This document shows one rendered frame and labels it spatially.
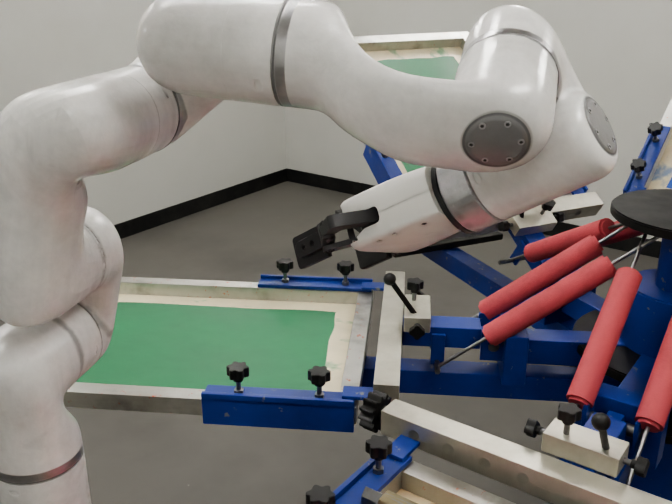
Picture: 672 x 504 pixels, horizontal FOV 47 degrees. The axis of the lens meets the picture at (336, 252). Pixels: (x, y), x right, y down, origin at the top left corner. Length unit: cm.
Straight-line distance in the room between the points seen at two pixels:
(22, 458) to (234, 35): 49
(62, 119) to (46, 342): 27
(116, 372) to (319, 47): 127
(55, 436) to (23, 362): 9
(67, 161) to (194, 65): 14
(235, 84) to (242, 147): 554
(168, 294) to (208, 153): 384
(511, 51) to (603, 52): 461
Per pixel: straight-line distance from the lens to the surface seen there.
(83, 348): 87
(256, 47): 60
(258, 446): 313
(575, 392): 148
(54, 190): 71
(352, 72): 55
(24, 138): 68
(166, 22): 63
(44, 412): 84
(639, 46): 511
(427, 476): 135
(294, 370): 170
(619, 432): 144
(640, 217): 164
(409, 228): 66
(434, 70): 266
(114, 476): 308
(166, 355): 180
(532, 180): 62
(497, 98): 53
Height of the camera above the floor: 180
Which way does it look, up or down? 21 degrees down
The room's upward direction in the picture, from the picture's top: straight up
